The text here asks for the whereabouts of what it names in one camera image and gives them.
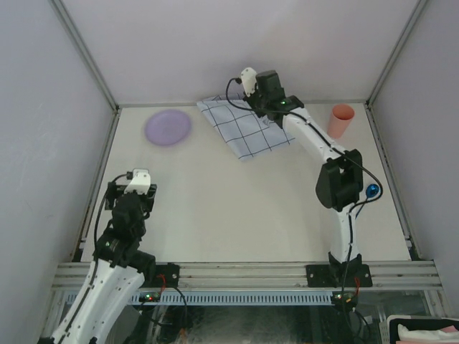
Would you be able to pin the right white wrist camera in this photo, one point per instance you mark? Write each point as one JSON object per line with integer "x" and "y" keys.
{"x": 248, "y": 79}

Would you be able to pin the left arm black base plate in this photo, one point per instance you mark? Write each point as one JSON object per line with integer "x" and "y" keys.
{"x": 163, "y": 275}

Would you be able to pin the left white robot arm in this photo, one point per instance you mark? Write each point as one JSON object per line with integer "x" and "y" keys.
{"x": 118, "y": 269}

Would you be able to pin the blue metallic spoon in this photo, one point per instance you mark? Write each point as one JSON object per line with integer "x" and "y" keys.
{"x": 371, "y": 192}

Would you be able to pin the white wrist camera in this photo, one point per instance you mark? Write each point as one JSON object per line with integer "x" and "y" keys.
{"x": 248, "y": 79}
{"x": 139, "y": 183}

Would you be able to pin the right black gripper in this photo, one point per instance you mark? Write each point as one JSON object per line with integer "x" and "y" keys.
{"x": 249, "y": 101}

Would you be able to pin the grey bin with cloths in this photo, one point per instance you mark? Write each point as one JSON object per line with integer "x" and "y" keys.
{"x": 418, "y": 329}

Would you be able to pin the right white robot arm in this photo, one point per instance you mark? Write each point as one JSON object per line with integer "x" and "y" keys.
{"x": 340, "y": 179}

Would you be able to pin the blue checkered cloth placemat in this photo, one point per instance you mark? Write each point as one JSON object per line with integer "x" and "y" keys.
{"x": 246, "y": 134}

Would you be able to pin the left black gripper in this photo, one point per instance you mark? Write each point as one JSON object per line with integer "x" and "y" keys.
{"x": 113, "y": 190}

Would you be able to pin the pink plastic cup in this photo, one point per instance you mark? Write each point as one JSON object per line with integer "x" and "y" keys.
{"x": 340, "y": 118}

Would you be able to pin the purple plastic plate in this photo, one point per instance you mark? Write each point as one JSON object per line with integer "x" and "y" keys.
{"x": 167, "y": 127}

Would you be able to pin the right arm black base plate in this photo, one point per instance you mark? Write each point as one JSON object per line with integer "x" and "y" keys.
{"x": 324, "y": 275}

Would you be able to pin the blue slotted cable duct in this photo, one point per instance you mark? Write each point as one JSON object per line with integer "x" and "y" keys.
{"x": 233, "y": 298}

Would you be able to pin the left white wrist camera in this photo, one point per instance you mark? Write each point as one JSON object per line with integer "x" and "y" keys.
{"x": 139, "y": 183}

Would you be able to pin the aluminium front frame rail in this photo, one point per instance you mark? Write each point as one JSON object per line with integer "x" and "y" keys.
{"x": 401, "y": 275}

